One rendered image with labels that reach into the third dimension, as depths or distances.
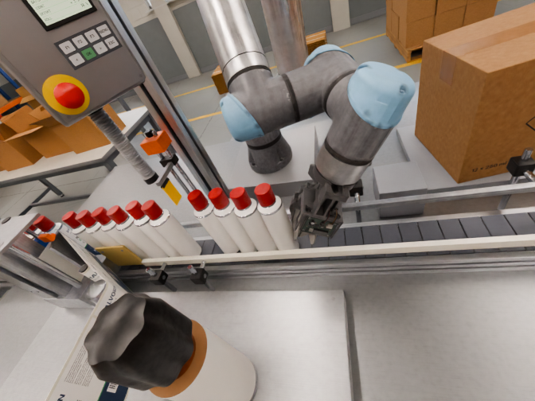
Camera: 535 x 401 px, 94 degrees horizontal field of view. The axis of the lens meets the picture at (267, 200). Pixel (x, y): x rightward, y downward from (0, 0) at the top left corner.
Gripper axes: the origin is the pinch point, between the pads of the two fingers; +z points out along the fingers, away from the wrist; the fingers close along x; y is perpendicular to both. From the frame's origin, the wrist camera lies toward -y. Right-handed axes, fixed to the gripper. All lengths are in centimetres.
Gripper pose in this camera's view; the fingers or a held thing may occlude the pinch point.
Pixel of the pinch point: (300, 229)
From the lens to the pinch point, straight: 57.3
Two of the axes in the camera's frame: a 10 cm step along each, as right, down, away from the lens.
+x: 9.7, 2.3, 0.6
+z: -2.0, 6.5, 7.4
